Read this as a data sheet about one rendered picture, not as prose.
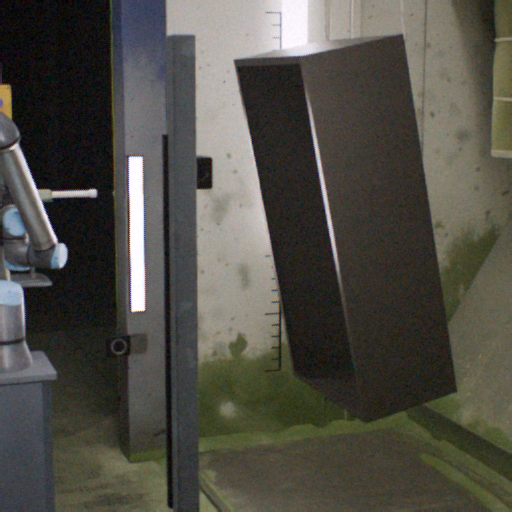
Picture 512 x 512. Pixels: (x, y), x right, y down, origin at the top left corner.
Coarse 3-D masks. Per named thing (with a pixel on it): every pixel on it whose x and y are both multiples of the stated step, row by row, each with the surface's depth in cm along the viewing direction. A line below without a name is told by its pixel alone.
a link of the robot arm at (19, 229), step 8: (8, 208) 371; (16, 208) 367; (0, 216) 371; (8, 216) 363; (16, 216) 363; (8, 224) 363; (16, 224) 364; (8, 232) 363; (16, 232) 364; (24, 232) 365
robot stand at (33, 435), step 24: (48, 360) 342; (0, 384) 320; (24, 384) 324; (48, 384) 329; (0, 408) 323; (24, 408) 325; (48, 408) 330; (0, 432) 324; (24, 432) 327; (48, 432) 331; (0, 456) 325; (24, 456) 328; (48, 456) 332; (0, 480) 326; (24, 480) 329; (48, 480) 333; (0, 504) 327; (24, 504) 330; (48, 504) 334
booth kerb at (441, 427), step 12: (420, 408) 454; (432, 408) 445; (420, 420) 454; (432, 420) 445; (444, 420) 435; (432, 432) 445; (444, 432) 435; (456, 432) 426; (468, 432) 417; (456, 444) 426; (468, 444) 418; (480, 444) 409; (492, 444) 401; (480, 456) 409; (492, 456) 402; (504, 456) 394; (492, 468) 402; (504, 468) 394
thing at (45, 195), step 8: (40, 192) 398; (48, 192) 399; (56, 192) 402; (64, 192) 403; (72, 192) 404; (80, 192) 405; (88, 192) 406; (0, 200) 393; (40, 200) 399; (48, 200) 400; (0, 232) 396; (0, 240) 397
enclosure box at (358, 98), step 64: (256, 64) 342; (320, 64) 309; (384, 64) 316; (256, 128) 368; (320, 128) 312; (384, 128) 320; (320, 192) 381; (384, 192) 323; (320, 256) 385; (384, 256) 327; (320, 320) 390; (384, 320) 330; (320, 384) 375; (384, 384) 334; (448, 384) 343
